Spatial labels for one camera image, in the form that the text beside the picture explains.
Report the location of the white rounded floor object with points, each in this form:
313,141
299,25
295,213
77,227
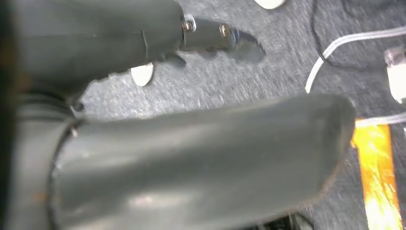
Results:
269,3
142,74

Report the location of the yellow floor mat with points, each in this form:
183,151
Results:
377,177

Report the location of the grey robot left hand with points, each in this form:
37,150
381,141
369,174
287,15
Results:
206,165

